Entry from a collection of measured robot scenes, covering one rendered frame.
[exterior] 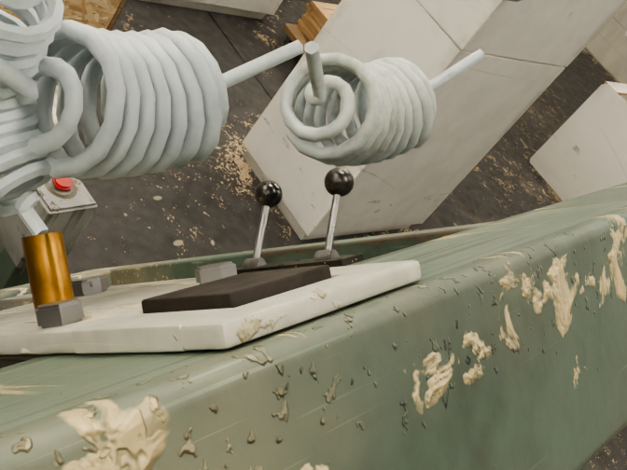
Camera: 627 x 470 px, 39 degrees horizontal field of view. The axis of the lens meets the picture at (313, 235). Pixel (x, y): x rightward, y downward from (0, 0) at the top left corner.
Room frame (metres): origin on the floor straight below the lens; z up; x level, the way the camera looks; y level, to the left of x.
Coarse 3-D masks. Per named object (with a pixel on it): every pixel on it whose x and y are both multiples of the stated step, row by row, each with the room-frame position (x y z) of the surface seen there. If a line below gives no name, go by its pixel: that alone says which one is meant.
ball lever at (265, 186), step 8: (264, 184) 1.00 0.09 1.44; (272, 184) 1.01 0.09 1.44; (256, 192) 1.00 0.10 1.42; (264, 192) 0.99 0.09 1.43; (272, 192) 1.00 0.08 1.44; (280, 192) 1.01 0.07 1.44; (264, 200) 0.99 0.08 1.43; (272, 200) 0.99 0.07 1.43; (280, 200) 1.01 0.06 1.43; (264, 208) 0.99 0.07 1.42; (264, 216) 0.98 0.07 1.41; (264, 224) 0.97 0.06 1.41; (264, 232) 0.97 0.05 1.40; (256, 240) 0.96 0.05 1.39; (256, 248) 0.95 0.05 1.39; (256, 256) 0.94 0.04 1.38; (248, 264) 0.93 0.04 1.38; (256, 264) 0.92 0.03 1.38; (264, 264) 0.94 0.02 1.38
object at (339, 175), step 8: (336, 168) 0.98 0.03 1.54; (344, 168) 0.99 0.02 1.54; (328, 176) 0.97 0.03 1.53; (336, 176) 0.97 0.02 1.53; (344, 176) 0.97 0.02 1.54; (352, 176) 0.99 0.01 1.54; (328, 184) 0.97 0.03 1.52; (336, 184) 0.96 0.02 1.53; (344, 184) 0.97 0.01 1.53; (352, 184) 0.98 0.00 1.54; (328, 192) 0.97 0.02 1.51; (336, 192) 0.97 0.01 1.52; (344, 192) 0.97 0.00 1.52; (336, 200) 0.96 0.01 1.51; (336, 208) 0.95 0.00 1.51; (336, 216) 0.95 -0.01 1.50; (328, 224) 0.94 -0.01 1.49; (328, 232) 0.93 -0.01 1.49; (328, 240) 0.92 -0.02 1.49; (328, 248) 0.91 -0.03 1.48; (320, 256) 0.90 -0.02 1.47; (328, 256) 0.90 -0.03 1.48; (336, 256) 0.91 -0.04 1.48
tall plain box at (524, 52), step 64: (384, 0) 3.30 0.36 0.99; (448, 0) 3.20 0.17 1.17; (576, 0) 3.54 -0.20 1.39; (448, 64) 3.12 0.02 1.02; (512, 64) 3.49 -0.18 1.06; (256, 128) 3.36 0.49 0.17; (448, 128) 3.44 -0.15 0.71; (320, 192) 3.16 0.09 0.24; (384, 192) 3.38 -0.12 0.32; (448, 192) 3.86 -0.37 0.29
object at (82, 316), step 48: (0, 0) 0.26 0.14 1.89; (48, 0) 0.28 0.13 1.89; (0, 48) 0.25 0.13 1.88; (0, 96) 0.26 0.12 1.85; (0, 144) 0.26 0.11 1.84; (0, 192) 0.25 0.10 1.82; (48, 240) 0.25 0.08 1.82; (48, 288) 0.25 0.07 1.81; (96, 288) 0.29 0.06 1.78; (144, 288) 0.28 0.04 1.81; (336, 288) 0.22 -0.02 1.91; (384, 288) 0.24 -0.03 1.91; (0, 336) 0.20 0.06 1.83; (48, 336) 0.19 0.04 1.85; (96, 336) 0.18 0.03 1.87; (144, 336) 0.18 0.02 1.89; (192, 336) 0.17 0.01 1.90; (240, 336) 0.18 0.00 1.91
